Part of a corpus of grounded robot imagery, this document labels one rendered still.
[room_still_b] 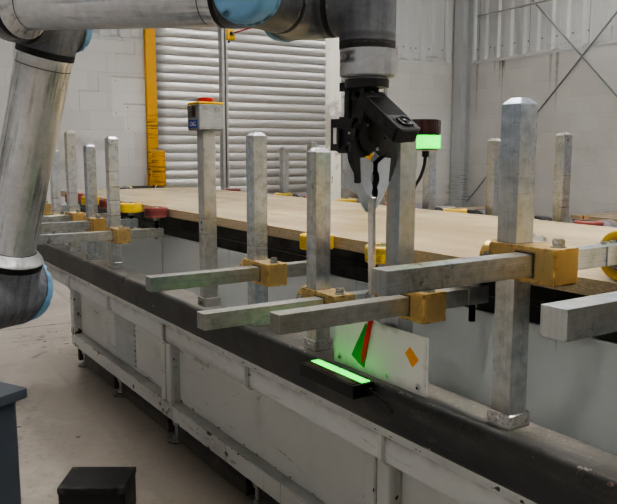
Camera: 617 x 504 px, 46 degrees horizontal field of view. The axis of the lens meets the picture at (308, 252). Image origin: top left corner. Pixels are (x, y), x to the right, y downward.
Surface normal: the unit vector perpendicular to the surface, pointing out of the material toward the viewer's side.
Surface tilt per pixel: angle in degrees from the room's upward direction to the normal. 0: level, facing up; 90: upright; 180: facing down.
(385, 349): 90
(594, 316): 90
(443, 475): 90
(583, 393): 90
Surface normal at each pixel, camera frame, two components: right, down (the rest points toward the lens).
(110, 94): 0.50, 0.11
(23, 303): 0.84, 0.37
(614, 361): -0.84, 0.07
